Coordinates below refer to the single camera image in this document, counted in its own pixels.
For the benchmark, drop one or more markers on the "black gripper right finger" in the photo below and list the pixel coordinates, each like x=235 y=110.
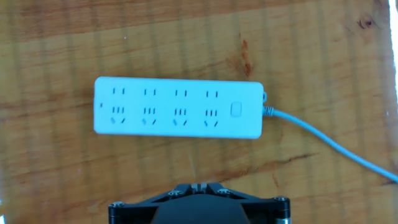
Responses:
x=258 y=202

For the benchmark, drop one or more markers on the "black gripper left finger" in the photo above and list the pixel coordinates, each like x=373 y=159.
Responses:
x=146 y=197

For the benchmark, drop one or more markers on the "white power strip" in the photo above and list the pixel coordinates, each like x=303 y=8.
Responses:
x=178 y=107

